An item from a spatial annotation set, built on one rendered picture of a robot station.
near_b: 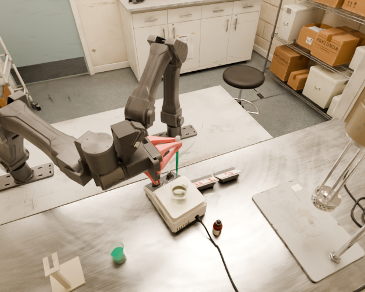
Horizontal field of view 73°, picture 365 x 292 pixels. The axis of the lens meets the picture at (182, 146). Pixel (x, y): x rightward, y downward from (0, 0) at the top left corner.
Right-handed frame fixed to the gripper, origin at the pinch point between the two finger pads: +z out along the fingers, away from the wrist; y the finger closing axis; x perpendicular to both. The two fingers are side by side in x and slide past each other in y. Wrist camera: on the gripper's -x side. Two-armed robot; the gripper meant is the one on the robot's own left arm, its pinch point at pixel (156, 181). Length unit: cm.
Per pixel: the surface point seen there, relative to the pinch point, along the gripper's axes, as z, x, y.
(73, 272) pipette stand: 9.7, 0.4, -33.1
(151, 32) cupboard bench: -72, 170, 145
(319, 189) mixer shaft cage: 7.6, -41.6, 24.2
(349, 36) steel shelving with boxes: -12, 12, 238
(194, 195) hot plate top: 4.4, -13.3, 3.9
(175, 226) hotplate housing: 9.6, -12.6, -5.7
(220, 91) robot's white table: -13, 24, 68
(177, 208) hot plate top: 4.8, -12.8, -3.1
